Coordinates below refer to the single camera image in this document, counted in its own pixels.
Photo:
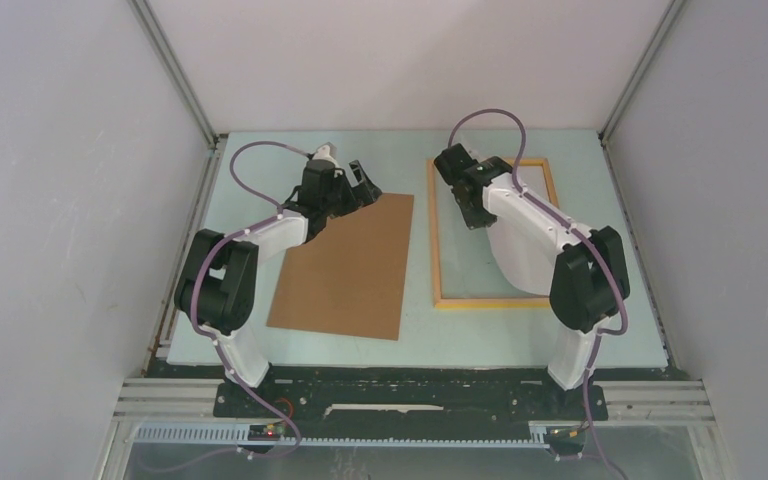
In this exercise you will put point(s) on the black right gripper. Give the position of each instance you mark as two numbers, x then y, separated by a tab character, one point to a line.
478	221

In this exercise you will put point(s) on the right aluminium corner post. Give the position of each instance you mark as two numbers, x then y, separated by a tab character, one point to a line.
661	33

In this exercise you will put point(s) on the small circuit board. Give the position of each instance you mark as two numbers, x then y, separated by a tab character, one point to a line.
265	433

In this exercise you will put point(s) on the grey cable duct strip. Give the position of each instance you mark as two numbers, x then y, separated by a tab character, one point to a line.
240	435

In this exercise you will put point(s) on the brown cardboard backing board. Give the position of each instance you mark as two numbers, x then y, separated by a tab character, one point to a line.
350	279

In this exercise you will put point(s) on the yellow wooden picture frame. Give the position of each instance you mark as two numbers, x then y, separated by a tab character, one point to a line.
441	302

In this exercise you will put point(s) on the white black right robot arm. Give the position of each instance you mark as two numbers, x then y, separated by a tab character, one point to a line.
542	251

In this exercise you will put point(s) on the left aluminium corner post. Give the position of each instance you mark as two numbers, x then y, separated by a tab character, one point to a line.
159	41

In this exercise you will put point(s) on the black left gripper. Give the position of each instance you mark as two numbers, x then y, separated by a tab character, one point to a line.
363	193

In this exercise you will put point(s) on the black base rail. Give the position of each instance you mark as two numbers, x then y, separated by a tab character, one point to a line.
412	403

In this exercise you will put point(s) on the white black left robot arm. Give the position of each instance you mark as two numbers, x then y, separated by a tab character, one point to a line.
217	285

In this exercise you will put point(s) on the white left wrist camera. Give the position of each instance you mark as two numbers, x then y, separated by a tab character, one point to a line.
326	152

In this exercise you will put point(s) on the aluminium corner post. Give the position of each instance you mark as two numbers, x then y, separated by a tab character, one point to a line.
159	41
661	33

